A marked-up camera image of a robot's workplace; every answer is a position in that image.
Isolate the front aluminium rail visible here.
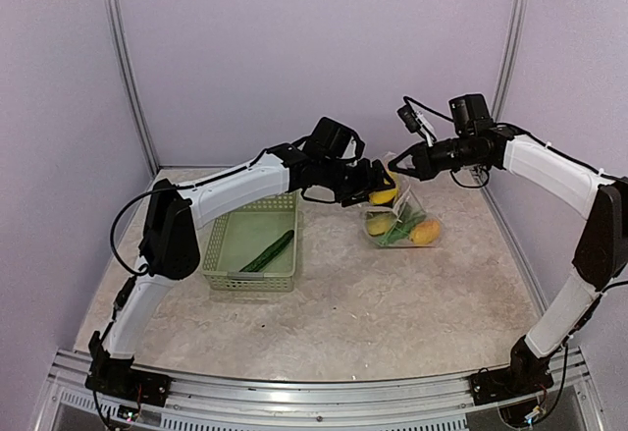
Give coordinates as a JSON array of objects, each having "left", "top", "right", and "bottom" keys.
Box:
[{"left": 33, "top": 347, "right": 602, "bottom": 431}]

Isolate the dark green cucumber toy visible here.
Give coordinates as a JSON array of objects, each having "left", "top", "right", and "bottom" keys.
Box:
[{"left": 240, "top": 230, "right": 295, "bottom": 273}]

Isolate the black right camera cable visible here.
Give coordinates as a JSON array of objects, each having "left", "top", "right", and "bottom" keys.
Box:
[{"left": 401, "top": 95, "right": 453, "bottom": 123}]

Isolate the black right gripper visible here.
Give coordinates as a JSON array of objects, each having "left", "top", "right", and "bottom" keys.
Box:
[{"left": 390, "top": 134, "right": 485, "bottom": 180}]

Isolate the yellow lemon toy back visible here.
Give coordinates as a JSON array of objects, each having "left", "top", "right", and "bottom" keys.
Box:
[{"left": 369, "top": 171, "right": 399, "bottom": 207}]

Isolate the right aluminium frame post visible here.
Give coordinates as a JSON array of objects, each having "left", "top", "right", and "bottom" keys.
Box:
[{"left": 492, "top": 0, "right": 528, "bottom": 121}]

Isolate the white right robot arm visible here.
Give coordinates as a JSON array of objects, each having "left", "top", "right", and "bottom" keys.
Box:
[{"left": 389, "top": 93, "right": 627, "bottom": 396}]

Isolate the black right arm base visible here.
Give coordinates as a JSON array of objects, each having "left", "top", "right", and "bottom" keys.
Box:
[{"left": 468, "top": 337, "right": 553, "bottom": 405}]

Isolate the left aluminium frame post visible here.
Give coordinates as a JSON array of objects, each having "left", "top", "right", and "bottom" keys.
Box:
[{"left": 104, "top": 0, "right": 161, "bottom": 176}]

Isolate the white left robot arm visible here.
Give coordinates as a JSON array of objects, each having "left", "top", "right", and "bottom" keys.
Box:
[{"left": 89, "top": 117, "right": 394, "bottom": 397}]

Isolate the green bok choy toy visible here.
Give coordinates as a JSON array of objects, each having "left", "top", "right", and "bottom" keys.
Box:
[{"left": 377, "top": 202, "right": 427, "bottom": 247}]

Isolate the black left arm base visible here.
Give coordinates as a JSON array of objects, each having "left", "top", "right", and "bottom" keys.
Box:
[{"left": 85, "top": 356, "right": 172, "bottom": 407}]

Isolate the beige perforated plastic basket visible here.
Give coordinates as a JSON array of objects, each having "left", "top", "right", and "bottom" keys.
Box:
[{"left": 199, "top": 193, "right": 298, "bottom": 293}]

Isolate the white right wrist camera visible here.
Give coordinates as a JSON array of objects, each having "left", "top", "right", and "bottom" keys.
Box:
[{"left": 396, "top": 103, "right": 438, "bottom": 146}]

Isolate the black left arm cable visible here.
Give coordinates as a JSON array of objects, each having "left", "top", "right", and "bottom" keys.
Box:
[{"left": 108, "top": 189, "right": 161, "bottom": 276}]

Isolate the yellow lemon toy front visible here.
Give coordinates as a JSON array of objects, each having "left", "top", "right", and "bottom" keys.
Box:
[{"left": 365, "top": 213, "right": 395, "bottom": 237}]

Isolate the yellow lemon toy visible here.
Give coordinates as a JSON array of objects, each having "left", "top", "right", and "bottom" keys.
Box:
[
  {"left": 369, "top": 171, "right": 399, "bottom": 207},
  {"left": 365, "top": 213, "right": 395, "bottom": 237}
]

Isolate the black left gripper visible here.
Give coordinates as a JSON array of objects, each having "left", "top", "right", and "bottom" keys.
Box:
[{"left": 321, "top": 158, "right": 397, "bottom": 208}]

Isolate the clear zip top bag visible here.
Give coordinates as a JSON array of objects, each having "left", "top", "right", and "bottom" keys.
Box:
[{"left": 362, "top": 152, "right": 443, "bottom": 248}]

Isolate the aluminium frame post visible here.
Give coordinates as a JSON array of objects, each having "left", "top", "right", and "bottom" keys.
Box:
[
  {"left": 104, "top": 0, "right": 161, "bottom": 176},
  {"left": 492, "top": 0, "right": 528, "bottom": 121}
]

